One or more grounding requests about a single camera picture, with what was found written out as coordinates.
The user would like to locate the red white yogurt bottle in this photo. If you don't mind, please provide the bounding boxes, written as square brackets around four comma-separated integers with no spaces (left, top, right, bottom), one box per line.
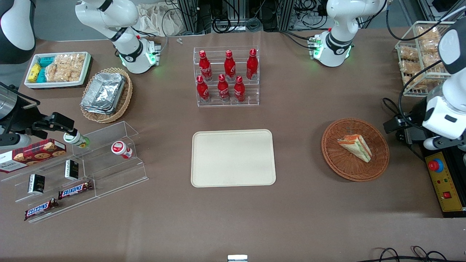
[111,141,133,159]

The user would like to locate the brown wicker basket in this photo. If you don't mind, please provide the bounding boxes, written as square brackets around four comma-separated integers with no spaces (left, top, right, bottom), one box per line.
[321,118,390,182]

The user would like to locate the triangular sandwich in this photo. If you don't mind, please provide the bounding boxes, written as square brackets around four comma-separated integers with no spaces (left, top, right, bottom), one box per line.
[337,134,372,163]

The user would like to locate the coiled black cables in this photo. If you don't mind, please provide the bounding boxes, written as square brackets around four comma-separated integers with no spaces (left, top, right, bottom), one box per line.
[212,14,263,34]

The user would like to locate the aluminium profile frame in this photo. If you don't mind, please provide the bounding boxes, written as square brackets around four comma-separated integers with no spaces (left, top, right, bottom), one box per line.
[278,0,295,32]
[177,0,205,35]

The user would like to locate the yellow emergency stop control box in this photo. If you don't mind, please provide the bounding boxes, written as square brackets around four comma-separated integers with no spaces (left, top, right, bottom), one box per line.
[425,151,466,218]

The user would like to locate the clear acrylic step display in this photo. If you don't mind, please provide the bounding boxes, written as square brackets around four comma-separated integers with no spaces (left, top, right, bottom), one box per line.
[71,121,149,199]
[0,144,99,223]

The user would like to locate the clear bag of crackers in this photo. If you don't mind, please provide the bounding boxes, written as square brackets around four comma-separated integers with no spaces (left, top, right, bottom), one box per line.
[403,75,429,90]
[400,47,419,61]
[399,60,419,75]
[416,26,441,44]
[419,42,444,68]

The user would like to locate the beige cloth bag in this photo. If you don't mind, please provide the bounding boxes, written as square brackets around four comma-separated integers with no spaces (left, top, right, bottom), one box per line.
[137,3,183,37]

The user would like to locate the yellow snack packet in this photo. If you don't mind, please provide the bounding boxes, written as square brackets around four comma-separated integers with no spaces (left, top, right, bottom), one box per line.
[28,64,42,83]

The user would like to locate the green white drink bottle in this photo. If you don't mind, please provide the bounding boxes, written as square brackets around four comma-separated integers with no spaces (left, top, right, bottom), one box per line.
[63,132,90,149]

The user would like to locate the snickers chocolate bar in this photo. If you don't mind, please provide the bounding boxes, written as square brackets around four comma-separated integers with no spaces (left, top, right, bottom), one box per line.
[58,181,94,200]
[24,198,59,222]

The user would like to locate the light oval wicker basket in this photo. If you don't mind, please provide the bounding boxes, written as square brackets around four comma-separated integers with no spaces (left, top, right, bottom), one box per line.
[80,67,133,124]

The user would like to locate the white wire basket rack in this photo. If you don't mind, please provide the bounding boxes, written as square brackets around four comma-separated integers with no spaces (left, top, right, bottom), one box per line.
[395,21,456,98]

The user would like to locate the red cola bottle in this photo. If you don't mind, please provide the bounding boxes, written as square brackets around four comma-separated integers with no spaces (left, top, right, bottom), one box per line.
[198,50,213,82]
[224,50,236,82]
[246,48,259,81]
[234,76,246,103]
[218,74,231,102]
[197,76,210,103]

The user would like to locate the stack of foil trays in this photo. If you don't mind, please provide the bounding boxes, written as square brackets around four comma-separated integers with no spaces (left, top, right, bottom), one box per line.
[81,72,126,115]

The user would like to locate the black floor cables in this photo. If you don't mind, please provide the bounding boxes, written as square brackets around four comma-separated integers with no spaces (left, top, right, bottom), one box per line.
[364,246,460,262]

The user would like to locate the beige plastic tray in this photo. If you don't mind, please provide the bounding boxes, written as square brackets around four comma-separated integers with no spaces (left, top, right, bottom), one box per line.
[191,129,276,188]

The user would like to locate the small black box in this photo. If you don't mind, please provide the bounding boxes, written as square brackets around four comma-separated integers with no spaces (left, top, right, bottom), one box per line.
[28,174,46,194]
[64,159,80,181]

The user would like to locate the clear acrylic bottle rack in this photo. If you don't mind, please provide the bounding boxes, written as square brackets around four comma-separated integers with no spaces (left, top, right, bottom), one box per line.
[193,45,260,107]

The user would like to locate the clear rice cracker bag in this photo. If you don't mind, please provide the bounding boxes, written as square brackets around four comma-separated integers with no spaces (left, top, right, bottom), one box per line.
[46,53,86,83]

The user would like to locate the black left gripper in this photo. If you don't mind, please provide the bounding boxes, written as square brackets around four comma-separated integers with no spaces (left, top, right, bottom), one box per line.
[383,98,427,134]

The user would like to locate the red tartan cookie box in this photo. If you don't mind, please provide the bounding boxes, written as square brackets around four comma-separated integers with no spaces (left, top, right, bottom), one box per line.
[0,139,67,174]

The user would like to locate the white rectangular snack bin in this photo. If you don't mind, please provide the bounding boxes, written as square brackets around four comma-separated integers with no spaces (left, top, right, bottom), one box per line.
[24,52,92,90]

